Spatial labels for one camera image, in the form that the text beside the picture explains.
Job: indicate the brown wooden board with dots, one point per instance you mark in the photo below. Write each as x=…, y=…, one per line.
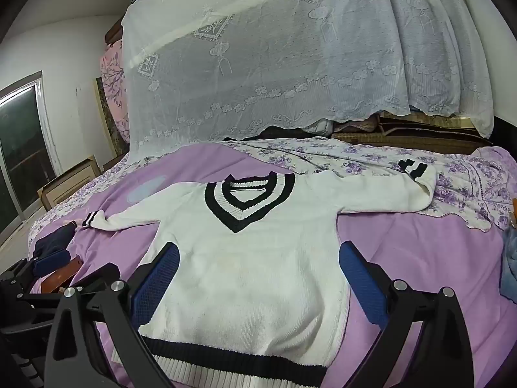
x=114, y=33

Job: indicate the dark framed panel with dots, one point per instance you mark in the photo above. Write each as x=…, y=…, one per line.
x=113, y=145

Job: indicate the purple bed sheet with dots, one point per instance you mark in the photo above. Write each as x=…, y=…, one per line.
x=404, y=250

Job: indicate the pink floral blanket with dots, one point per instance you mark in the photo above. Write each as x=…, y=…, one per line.
x=113, y=89

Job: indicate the white lace cover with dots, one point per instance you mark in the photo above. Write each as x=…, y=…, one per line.
x=282, y=48

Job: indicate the blue denim cloth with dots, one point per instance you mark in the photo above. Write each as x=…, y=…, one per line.
x=509, y=266

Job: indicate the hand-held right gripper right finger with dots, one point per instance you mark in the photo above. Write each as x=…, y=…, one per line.
x=363, y=287

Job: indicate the woven mat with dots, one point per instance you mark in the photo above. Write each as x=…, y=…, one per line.
x=404, y=137

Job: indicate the brown leather item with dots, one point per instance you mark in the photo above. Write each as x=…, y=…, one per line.
x=60, y=277

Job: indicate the window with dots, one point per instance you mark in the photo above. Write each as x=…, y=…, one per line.
x=20, y=149

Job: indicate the purple floral quilt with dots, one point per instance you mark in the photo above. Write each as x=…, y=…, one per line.
x=323, y=157

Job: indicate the dark cloth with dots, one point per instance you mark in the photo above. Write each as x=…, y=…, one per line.
x=274, y=133

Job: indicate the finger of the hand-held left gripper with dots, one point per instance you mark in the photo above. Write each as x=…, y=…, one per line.
x=103, y=277

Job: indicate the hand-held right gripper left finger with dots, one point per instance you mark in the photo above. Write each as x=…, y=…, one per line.
x=157, y=285

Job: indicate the navy cloth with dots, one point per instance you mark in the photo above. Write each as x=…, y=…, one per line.
x=52, y=246

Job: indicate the white sweater with black stripes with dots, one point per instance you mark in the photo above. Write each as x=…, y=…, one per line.
x=242, y=283

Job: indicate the cardboard box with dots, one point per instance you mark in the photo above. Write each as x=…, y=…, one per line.
x=60, y=190

